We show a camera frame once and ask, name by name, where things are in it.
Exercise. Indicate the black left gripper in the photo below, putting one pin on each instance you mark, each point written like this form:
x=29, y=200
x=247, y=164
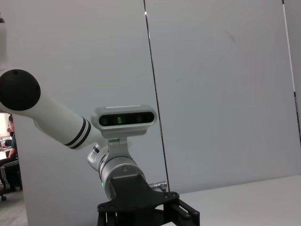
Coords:
x=131, y=195

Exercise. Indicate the seated person in black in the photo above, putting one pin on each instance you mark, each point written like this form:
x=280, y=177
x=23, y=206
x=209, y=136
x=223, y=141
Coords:
x=13, y=141

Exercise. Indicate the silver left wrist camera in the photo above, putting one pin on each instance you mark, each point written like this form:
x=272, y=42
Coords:
x=124, y=120

